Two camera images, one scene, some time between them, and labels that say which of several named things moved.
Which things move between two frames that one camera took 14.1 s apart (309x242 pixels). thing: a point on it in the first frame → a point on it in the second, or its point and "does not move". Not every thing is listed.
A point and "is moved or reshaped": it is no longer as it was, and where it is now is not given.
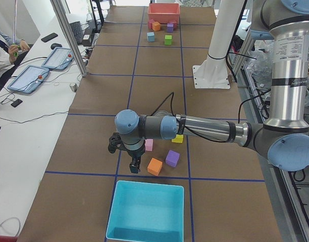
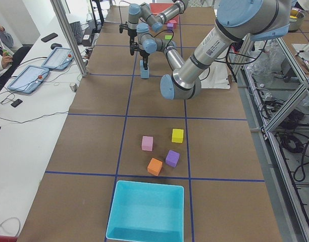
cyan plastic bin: [144, 212] does not move
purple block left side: [172, 158] does not move
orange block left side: [154, 166] does not move
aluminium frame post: [62, 17] does not move
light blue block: [150, 37] is moved or reshaped
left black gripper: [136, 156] → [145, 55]
